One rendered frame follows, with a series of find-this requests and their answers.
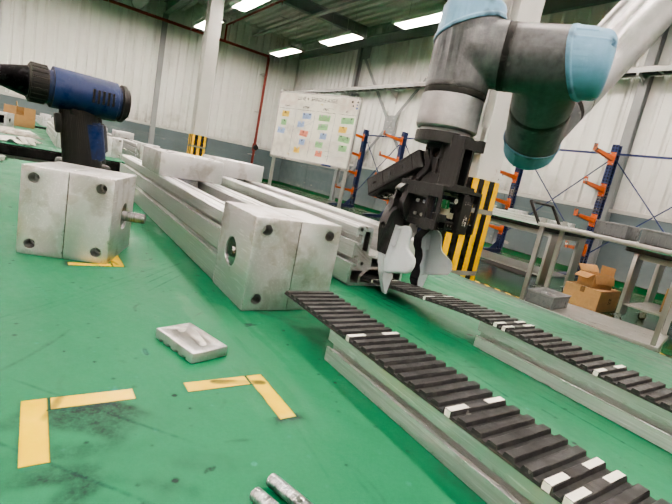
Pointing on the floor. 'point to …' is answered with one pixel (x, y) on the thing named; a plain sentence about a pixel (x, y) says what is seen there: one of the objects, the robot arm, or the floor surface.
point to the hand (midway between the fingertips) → (398, 282)
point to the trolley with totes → (552, 300)
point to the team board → (316, 131)
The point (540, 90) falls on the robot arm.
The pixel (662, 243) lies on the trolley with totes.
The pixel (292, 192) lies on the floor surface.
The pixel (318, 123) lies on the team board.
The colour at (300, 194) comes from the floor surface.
